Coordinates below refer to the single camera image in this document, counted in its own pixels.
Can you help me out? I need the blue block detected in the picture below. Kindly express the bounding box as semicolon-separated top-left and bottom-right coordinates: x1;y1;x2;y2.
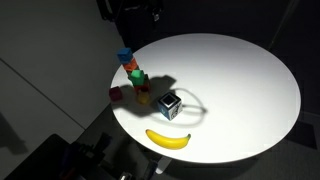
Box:
116;47;134;65

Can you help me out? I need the magenta cube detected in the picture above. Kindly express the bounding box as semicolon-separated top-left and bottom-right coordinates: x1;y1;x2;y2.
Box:
108;86;124;102

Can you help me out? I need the black platform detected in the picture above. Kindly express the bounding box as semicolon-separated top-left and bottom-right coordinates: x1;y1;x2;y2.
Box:
3;133;88;180

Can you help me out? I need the plain orange block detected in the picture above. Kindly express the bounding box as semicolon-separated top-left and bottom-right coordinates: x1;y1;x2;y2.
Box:
122;58;140;73

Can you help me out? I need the green block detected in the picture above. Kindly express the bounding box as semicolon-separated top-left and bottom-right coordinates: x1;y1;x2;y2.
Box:
129;69;146;86

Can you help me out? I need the white table leg base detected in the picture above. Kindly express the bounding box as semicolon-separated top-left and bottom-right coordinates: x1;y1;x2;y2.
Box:
154;156;173;175

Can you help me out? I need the yellow banana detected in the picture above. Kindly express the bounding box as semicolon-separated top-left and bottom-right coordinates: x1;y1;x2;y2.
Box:
145;128;193;151

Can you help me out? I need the yellow round toy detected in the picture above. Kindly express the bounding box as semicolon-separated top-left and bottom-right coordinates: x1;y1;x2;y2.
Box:
137;90;151;105

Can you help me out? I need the black clamp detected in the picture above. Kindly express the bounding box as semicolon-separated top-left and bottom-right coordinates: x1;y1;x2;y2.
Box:
88;132;114;166

